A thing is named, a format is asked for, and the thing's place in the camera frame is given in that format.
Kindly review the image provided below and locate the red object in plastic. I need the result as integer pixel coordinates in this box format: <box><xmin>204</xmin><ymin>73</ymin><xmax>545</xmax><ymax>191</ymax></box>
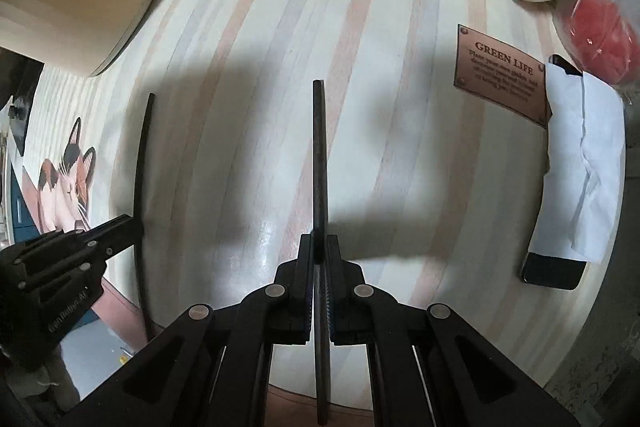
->
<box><xmin>565</xmin><ymin>0</ymin><xmax>640</xmax><ymax>85</ymax></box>

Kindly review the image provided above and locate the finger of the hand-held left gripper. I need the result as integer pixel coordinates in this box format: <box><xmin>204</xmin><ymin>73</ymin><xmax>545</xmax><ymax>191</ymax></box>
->
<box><xmin>92</xmin><ymin>229</ymin><xmax>146</xmax><ymax>263</ymax></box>
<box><xmin>84</xmin><ymin>214</ymin><xmax>145</xmax><ymax>245</ymax></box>

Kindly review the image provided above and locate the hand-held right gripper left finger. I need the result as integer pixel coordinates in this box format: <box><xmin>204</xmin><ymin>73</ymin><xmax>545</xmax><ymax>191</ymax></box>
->
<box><xmin>55</xmin><ymin>234</ymin><xmax>316</xmax><ymax>427</ymax></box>

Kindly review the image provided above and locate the black chopstick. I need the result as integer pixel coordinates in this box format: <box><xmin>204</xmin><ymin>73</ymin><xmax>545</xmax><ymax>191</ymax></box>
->
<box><xmin>312</xmin><ymin>79</ymin><xmax>332</xmax><ymax>427</ymax></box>
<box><xmin>134</xmin><ymin>93</ymin><xmax>157</xmax><ymax>340</ymax></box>

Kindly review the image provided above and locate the brown plaque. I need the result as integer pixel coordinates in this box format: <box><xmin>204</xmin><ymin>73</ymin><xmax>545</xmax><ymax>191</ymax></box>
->
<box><xmin>452</xmin><ymin>23</ymin><xmax>553</xmax><ymax>128</ymax></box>

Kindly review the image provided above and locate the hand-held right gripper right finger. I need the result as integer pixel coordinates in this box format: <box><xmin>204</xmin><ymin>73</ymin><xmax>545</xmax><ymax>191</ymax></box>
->
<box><xmin>326</xmin><ymin>234</ymin><xmax>582</xmax><ymax>427</ymax></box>

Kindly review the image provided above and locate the cat printed cloth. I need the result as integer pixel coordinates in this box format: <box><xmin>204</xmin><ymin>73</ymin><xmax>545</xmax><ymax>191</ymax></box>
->
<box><xmin>22</xmin><ymin>69</ymin><xmax>151</xmax><ymax>333</ymax></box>

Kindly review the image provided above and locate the white paper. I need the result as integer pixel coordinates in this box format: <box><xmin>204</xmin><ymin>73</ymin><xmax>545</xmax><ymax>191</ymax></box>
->
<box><xmin>527</xmin><ymin>63</ymin><xmax>626</xmax><ymax>264</ymax></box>

